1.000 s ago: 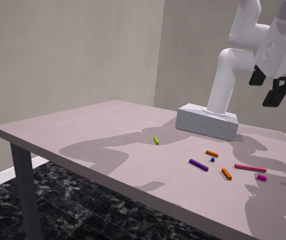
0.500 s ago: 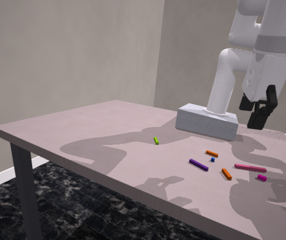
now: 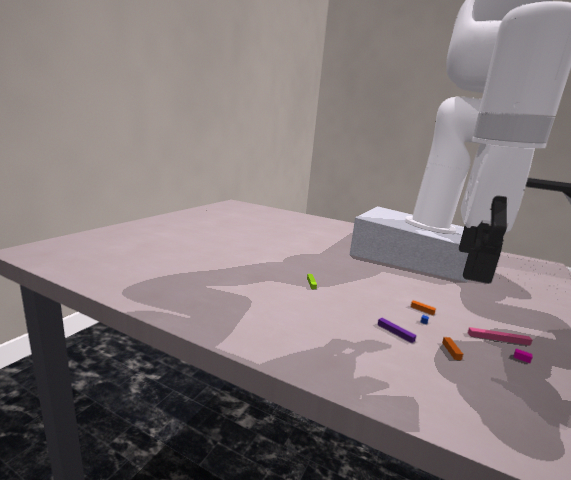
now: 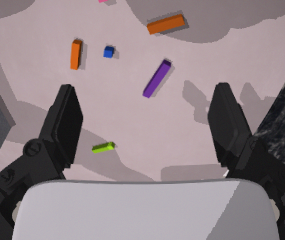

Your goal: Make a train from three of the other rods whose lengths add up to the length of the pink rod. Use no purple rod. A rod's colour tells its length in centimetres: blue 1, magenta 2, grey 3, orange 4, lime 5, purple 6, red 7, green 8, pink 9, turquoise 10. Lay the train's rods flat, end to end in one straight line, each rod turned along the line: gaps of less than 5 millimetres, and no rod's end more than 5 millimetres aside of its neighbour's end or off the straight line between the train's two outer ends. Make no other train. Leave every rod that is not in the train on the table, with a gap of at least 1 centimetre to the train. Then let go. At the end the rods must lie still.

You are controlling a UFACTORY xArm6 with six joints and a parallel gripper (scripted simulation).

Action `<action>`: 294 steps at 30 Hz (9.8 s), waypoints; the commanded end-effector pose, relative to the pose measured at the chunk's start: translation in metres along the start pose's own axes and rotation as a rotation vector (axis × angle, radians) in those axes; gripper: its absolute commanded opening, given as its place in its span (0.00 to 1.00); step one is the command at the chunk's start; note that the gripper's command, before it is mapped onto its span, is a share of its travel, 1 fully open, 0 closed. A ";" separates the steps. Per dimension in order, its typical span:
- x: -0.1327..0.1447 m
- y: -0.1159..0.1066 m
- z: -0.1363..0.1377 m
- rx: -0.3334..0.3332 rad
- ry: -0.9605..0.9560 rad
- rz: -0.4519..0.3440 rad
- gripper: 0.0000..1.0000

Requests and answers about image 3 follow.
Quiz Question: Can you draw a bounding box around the small magenta block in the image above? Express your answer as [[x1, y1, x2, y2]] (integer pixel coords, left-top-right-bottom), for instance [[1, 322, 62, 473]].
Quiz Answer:
[[514, 349, 532, 363]]

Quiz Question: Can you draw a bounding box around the lime green rod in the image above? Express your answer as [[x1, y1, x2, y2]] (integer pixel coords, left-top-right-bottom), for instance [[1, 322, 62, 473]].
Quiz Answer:
[[307, 274, 317, 289]]

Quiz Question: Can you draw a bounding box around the purple rod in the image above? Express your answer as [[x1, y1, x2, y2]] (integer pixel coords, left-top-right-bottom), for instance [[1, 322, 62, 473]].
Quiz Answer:
[[377, 318, 417, 343]]

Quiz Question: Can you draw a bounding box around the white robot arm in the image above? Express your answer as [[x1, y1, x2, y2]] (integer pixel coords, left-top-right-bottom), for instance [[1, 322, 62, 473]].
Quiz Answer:
[[405, 0, 571, 234]]

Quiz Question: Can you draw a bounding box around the orange rectangular bar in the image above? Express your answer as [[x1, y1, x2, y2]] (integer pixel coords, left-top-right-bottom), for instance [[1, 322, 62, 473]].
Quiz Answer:
[[442, 337, 463, 360], [410, 300, 436, 315]]

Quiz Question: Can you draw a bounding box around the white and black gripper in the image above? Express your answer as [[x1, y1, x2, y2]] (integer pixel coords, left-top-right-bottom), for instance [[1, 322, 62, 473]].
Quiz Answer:
[[459, 136, 547, 284]]

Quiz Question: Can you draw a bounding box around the pink rod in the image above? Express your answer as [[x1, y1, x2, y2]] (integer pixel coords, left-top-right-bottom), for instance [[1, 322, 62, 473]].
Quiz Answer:
[[468, 327, 532, 345]]

